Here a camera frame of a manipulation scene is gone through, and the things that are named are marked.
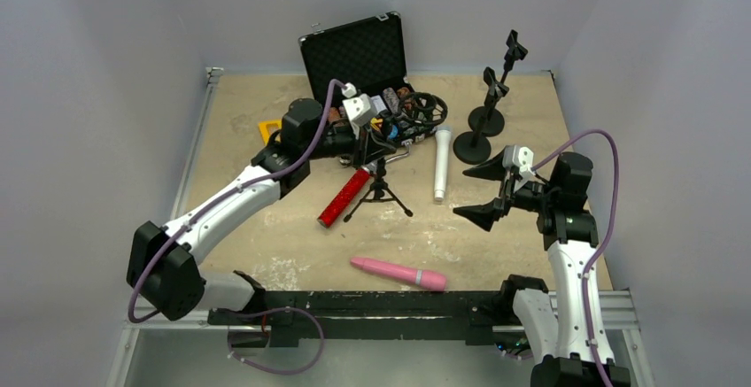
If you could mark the white microphone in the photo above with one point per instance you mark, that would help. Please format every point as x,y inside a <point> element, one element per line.
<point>443,136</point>

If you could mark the black poker chip case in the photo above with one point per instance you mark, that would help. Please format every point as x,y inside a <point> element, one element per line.
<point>369,53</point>

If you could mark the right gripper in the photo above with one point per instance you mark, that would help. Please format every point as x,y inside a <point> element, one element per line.
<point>505,190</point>

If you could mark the far black round-base stand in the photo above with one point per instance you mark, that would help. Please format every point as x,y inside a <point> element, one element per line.
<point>494,121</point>

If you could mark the white playing card box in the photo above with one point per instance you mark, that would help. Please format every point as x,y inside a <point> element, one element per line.
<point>378,104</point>

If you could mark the black tripod microphone stand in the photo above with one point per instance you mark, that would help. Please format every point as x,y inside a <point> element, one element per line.
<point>419,114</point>

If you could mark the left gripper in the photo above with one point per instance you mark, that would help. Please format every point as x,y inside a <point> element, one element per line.
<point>362,140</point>

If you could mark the aluminium corner rail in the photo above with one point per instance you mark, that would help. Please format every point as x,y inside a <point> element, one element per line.
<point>213,78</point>

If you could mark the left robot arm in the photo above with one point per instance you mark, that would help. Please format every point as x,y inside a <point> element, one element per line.
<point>164,262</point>

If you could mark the pink microphone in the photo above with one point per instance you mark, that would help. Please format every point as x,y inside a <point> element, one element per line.
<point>423,278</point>

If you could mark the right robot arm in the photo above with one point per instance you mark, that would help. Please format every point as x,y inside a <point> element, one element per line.
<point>568,342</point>

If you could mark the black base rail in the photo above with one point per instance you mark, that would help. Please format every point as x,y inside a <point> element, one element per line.
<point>475,317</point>

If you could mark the near black round-base stand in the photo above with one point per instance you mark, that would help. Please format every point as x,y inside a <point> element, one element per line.
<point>472,147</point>

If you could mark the red glitter microphone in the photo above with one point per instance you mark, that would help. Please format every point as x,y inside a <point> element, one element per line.
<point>345,196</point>

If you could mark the black round-base stand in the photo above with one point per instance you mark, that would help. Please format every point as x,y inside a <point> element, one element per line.
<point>494,121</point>
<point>472,147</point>

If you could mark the yellow triangular plastic frame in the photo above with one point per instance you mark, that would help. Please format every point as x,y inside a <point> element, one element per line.
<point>269,130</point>

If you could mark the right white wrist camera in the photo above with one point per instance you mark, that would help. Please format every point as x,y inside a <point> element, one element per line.
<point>519,157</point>

